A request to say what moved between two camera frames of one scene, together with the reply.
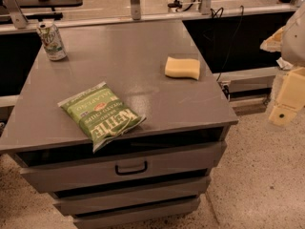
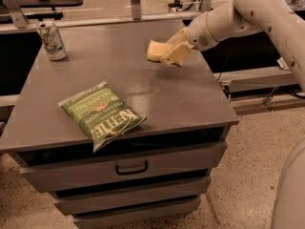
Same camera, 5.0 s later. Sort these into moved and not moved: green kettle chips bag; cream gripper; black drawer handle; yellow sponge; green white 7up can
Moved: yellow sponge; cream gripper
Not moved: green kettle chips bag; green white 7up can; black drawer handle
